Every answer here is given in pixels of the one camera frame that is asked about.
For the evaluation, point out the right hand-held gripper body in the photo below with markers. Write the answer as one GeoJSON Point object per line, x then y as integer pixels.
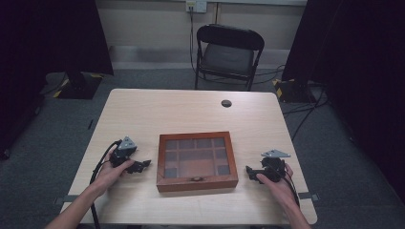
{"type": "Point", "coordinates": [274, 167]}

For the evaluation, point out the wall power outlet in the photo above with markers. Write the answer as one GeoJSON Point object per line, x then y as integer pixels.
{"type": "Point", "coordinates": [196, 5]}

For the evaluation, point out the person's left hand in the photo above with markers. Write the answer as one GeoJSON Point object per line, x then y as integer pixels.
{"type": "Point", "coordinates": [110, 174]}

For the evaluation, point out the dark curtain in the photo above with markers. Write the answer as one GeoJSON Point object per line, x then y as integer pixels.
{"type": "Point", "coordinates": [41, 57]}
{"type": "Point", "coordinates": [353, 79]}

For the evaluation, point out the black folding chair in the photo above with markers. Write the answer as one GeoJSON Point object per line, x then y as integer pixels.
{"type": "Point", "coordinates": [228, 55]}

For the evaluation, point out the wooden box with glass lid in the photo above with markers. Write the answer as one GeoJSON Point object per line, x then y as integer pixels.
{"type": "Point", "coordinates": [196, 161]}

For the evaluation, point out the black stand base yellow stripes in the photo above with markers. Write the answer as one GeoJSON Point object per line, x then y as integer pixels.
{"type": "Point", "coordinates": [79, 86]}
{"type": "Point", "coordinates": [293, 89]}

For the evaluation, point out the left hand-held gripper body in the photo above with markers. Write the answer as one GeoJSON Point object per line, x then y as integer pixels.
{"type": "Point", "coordinates": [123, 152]}

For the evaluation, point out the person's right hand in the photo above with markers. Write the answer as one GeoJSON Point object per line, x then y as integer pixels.
{"type": "Point", "coordinates": [280, 189]}

